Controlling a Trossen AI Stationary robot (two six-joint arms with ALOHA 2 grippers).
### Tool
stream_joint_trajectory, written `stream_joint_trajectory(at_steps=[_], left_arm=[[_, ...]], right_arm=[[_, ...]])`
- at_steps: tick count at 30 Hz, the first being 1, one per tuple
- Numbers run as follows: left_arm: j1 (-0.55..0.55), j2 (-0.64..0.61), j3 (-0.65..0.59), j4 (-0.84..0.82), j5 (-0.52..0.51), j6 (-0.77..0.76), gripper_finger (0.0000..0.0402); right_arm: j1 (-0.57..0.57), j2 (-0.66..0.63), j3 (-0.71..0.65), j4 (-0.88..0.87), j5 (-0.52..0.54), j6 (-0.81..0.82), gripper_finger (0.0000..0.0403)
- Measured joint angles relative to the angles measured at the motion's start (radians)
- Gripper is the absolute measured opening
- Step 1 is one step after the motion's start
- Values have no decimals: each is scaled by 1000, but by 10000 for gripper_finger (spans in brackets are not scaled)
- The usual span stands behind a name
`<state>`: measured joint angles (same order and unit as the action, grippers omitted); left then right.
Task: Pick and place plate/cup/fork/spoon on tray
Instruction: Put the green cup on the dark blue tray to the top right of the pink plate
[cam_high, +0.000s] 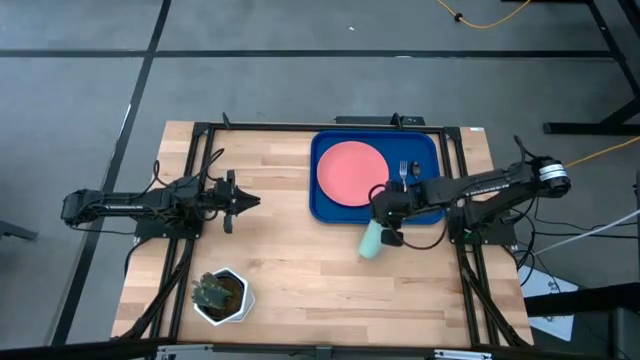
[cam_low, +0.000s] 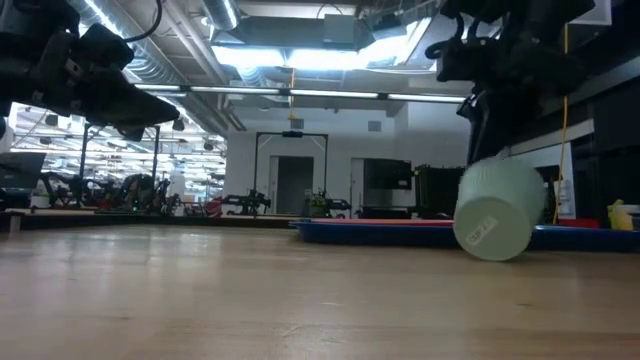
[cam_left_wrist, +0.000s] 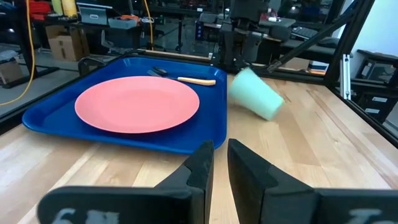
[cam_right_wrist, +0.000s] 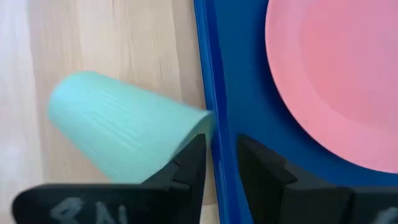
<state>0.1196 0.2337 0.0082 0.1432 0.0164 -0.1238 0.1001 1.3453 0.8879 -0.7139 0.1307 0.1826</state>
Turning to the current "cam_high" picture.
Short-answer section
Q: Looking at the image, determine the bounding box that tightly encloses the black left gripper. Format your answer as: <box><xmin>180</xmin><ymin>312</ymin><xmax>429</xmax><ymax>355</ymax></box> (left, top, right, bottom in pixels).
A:
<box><xmin>213</xmin><ymin>169</ymin><xmax>262</xmax><ymax>235</ymax></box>

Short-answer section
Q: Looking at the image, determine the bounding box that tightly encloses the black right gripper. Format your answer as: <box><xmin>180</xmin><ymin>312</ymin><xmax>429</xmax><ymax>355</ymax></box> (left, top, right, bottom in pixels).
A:
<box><xmin>370</xmin><ymin>182</ymin><xmax>416</xmax><ymax>248</ymax></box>

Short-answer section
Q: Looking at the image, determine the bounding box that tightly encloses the green cup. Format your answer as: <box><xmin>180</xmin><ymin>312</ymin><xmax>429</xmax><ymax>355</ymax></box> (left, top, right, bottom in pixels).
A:
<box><xmin>357</xmin><ymin>218</ymin><xmax>386</xmax><ymax>261</ymax></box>

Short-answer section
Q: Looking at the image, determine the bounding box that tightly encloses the pink round plate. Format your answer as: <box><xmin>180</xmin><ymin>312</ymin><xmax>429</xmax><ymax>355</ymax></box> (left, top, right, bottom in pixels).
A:
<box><xmin>316</xmin><ymin>140</ymin><xmax>391</xmax><ymax>208</ymax></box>

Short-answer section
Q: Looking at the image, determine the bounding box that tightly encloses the blue plastic tray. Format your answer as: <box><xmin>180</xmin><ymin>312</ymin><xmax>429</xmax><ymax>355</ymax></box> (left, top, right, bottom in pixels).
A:
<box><xmin>308</xmin><ymin>129</ymin><xmax>446</xmax><ymax>226</ymax></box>

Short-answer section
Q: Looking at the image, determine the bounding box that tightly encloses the white hexagonal planter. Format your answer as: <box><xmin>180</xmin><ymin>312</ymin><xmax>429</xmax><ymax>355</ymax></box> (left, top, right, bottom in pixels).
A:
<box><xmin>192</xmin><ymin>267</ymin><xmax>256</xmax><ymax>327</ymax></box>

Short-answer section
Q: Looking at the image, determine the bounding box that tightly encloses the green cactus plant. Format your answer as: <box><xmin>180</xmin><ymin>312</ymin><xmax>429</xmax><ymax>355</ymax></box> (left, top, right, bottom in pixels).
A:
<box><xmin>191</xmin><ymin>272</ymin><xmax>234</xmax><ymax>310</ymax></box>

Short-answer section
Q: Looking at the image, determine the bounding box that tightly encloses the white paper sheet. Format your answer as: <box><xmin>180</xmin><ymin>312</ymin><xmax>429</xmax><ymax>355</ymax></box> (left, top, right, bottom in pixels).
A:
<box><xmin>518</xmin><ymin>264</ymin><xmax>580</xmax><ymax>342</ymax></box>

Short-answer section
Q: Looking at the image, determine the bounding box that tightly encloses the dark furniture foot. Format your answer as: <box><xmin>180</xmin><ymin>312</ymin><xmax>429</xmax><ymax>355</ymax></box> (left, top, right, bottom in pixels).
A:
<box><xmin>0</xmin><ymin>219</ymin><xmax>39</xmax><ymax>244</ymax></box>

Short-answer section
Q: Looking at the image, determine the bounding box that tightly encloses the black furniture block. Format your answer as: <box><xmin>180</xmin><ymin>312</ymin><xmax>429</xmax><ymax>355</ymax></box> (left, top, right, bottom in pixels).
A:
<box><xmin>523</xmin><ymin>282</ymin><xmax>640</xmax><ymax>360</ymax></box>

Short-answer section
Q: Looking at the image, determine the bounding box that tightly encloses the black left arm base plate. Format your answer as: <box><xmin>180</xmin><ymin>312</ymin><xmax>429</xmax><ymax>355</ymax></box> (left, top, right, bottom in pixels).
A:
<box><xmin>134</xmin><ymin>218</ymin><xmax>202</xmax><ymax>241</ymax></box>

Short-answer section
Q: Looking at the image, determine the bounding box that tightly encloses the black aluminium table frame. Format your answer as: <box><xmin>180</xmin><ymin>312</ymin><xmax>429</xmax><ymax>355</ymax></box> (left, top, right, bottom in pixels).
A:
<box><xmin>112</xmin><ymin>119</ymin><xmax>534</xmax><ymax>351</ymax></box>

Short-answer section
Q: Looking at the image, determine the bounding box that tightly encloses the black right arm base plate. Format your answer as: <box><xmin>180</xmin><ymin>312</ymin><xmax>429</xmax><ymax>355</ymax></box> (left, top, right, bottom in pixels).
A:
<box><xmin>449</xmin><ymin>219</ymin><xmax>517</xmax><ymax>247</ymax></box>

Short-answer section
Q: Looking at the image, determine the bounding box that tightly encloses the silver metal bracket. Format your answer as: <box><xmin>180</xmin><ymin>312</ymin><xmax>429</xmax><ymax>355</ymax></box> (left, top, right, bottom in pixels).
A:
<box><xmin>433</xmin><ymin>348</ymin><xmax>494</xmax><ymax>360</ymax></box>
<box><xmin>156</xmin><ymin>343</ymin><xmax>215</xmax><ymax>360</ymax></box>

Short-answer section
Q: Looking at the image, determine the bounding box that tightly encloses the white cable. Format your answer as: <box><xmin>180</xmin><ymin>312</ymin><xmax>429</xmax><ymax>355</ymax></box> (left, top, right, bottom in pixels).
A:
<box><xmin>532</xmin><ymin>208</ymin><xmax>640</xmax><ymax>256</ymax></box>

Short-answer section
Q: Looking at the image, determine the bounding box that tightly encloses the yellow cable with black clip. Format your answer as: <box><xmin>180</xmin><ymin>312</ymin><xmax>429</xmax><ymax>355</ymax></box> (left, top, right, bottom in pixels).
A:
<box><xmin>434</xmin><ymin>0</ymin><xmax>531</xmax><ymax>30</ymax></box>

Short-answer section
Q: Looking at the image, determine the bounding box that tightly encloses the black metal stand frame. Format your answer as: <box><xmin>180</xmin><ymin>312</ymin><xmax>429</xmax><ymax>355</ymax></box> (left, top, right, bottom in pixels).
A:
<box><xmin>502</xmin><ymin>0</ymin><xmax>640</xmax><ymax>136</ymax></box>

